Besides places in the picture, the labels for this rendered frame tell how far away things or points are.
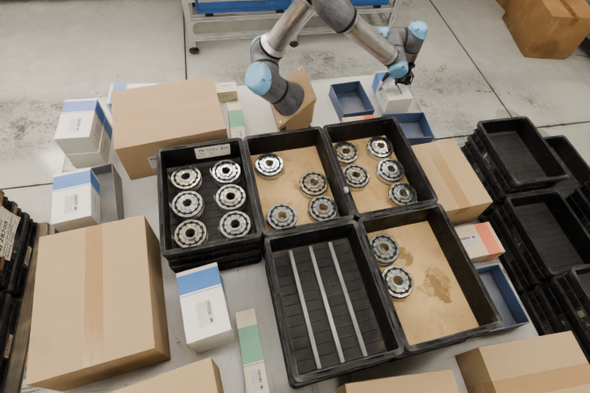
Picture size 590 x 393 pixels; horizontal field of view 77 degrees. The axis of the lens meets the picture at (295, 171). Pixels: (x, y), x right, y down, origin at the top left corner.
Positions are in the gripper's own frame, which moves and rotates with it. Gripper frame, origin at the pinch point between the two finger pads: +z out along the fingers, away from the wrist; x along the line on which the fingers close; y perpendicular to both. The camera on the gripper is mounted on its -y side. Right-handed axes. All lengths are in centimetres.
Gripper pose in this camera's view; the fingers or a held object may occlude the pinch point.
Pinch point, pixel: (392, 89)
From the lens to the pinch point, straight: 185.0
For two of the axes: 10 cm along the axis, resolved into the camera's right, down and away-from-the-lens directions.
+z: -0.7, 5.6, 8.2
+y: 1.9, 8.2, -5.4
